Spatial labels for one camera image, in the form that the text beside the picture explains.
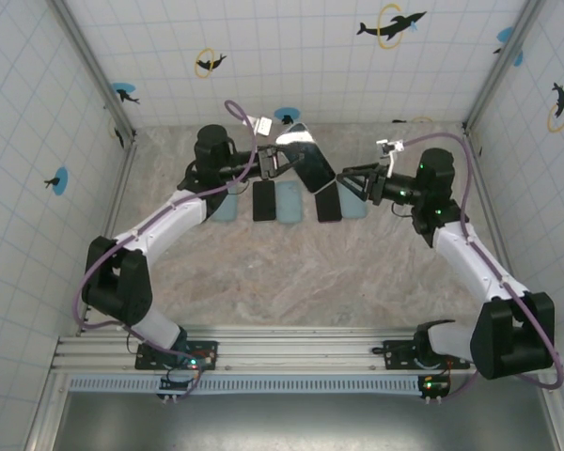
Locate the light blue phone case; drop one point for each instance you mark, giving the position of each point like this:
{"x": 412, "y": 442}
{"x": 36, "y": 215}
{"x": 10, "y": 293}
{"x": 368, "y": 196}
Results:
{"x": 228, "y": 211}
{"x": 352, "y": 209}
{"x": 290, "y": 204}

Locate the black smartphone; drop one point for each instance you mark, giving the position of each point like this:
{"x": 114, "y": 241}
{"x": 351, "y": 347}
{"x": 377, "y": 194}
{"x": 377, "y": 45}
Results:
{"x": 264, "y": 202}
{"x": 319, "y": 176}
{"x": 328, "y": 206}

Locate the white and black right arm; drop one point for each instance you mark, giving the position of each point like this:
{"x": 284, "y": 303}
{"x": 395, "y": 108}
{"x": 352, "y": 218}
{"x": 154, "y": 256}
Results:
{"x": 512, "y": 338}

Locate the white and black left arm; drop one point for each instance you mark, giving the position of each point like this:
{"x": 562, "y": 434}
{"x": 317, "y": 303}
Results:
{"x": 117, "y": 282}

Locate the small circuit board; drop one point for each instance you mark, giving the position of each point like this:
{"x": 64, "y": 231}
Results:
{"x": 434, "y": 386}
{"x": 176, "y": 385}

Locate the grey metal panel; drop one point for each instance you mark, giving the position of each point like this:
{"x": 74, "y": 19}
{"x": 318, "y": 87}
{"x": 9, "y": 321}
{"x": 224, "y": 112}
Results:
{"x": 301, "y": 423}

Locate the aluminium side rail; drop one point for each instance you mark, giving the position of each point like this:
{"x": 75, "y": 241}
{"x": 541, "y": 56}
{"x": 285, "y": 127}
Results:
{"x": 490, "y": 211}
{"x": 122, "y": 188}

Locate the aluminium corner post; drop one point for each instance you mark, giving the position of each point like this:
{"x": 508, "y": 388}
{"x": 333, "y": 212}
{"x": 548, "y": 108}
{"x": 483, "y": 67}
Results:
{"x": 503, "y": 61}
{"x": 91, "y": 66}

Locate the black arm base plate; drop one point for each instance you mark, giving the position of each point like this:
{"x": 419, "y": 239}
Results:
{"x": 209, "y": 350}
{"x": 399, "y": 350}

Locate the aluminium mounting rail base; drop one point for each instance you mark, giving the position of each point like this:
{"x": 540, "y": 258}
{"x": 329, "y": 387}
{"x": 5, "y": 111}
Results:
{"x": 301, "y": 352}

